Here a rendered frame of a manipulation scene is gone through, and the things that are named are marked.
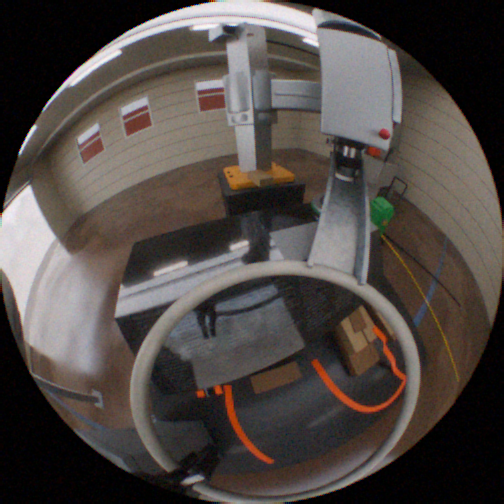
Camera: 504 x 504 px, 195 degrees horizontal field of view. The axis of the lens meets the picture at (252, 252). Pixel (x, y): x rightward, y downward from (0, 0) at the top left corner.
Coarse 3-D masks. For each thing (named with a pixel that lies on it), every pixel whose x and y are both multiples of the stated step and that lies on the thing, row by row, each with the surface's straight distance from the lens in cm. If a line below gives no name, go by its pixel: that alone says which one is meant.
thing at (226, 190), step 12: (300, 180) 120; (228, 192) 101; (240, 192) 98; (252, 192) 100; (264, 192) 102; (276, 192) 106; (288, 192) 111; (300, 192) 116; (228, 204) 100; (240, 204) 101; (252, 204) 104; (264, 204) 107; (276, 204) 112; (288, 204) 117; (228, 216) 116
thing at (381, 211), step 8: (392, 184) 201; (376, 200) 191; (384, 200) 195; (400, 200) 190; (376, 208) 184; (384, 208) 181; (392, 208) 189; (376, 216) 181; (384, 216) 182; (376, 224) 182; (384, 224) 185
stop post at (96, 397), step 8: (40, 384) 182; (48, 384) 184; (56, 392) 187; (64, 392) 190; (72, 392) 194; (80, 392) 206; (96, 392) 212; (80, 400) 199; (88, 400) 203; (96, 400) 209
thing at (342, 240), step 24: (336, 144) 81; (360, 168) 62; (336, 192) 50; (360, 192) 52; (336, 216) 42; (360, 216) 44; (336, 240) 38; (360, 240) 38; (312, 264) 28; (336, 264) 35; (360, 264) 33
